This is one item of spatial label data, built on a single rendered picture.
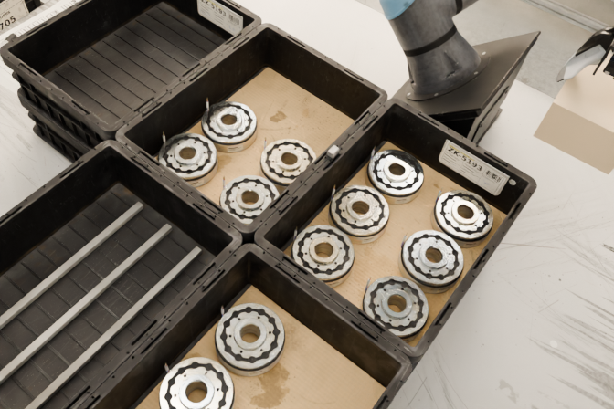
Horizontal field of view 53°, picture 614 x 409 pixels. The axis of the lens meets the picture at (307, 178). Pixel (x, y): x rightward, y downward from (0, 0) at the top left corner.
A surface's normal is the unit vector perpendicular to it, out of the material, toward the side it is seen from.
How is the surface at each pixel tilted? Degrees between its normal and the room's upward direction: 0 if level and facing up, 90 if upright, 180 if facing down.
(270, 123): 0
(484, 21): 0
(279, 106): 0
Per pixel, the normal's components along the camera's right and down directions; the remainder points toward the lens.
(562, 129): -0.56, 0.64
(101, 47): 0.08, -0.59
